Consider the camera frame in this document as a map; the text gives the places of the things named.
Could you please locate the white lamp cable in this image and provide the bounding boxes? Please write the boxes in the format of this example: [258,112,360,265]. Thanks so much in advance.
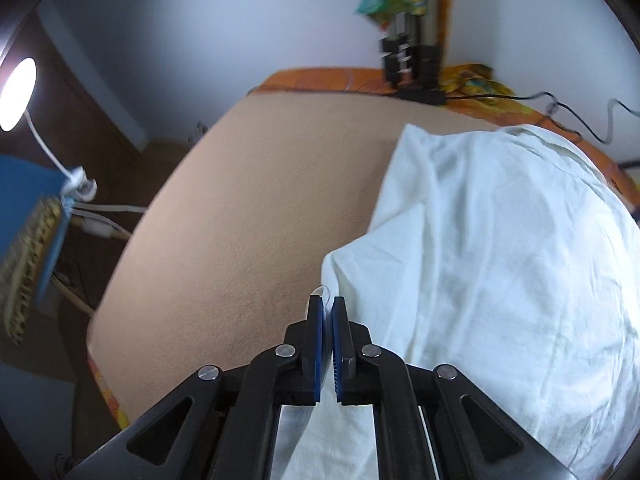
[25,112,97,202]

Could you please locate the round white lamp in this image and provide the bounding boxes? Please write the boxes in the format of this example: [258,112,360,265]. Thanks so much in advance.
[0,57,37,132]

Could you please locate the yellow crumpled cloth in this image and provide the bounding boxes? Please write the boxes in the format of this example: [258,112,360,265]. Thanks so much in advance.
[440,63,541,116]

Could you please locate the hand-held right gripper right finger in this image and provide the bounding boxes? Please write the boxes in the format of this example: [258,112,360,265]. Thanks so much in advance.
[331,297,581,480]

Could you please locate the black cable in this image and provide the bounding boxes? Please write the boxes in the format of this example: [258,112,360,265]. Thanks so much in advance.
[440,91,640,147]

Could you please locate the white shirt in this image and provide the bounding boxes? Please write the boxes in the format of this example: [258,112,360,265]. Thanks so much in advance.
[270,124,640,480]

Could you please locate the orange printed bedsheet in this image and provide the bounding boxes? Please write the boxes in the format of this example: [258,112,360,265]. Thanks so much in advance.
[87,66,636,431]

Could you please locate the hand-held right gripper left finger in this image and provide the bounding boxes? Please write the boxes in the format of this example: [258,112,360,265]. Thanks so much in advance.
[65,295,327,480]

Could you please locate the white power cable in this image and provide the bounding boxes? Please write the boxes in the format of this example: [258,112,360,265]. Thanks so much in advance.
[70,202,148,240]

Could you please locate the blue woven chair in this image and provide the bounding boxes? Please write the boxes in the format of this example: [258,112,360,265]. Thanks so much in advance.
[0,155,77,347]

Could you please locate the grey tripod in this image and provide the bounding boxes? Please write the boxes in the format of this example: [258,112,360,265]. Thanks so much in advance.
[377,10,447,104]

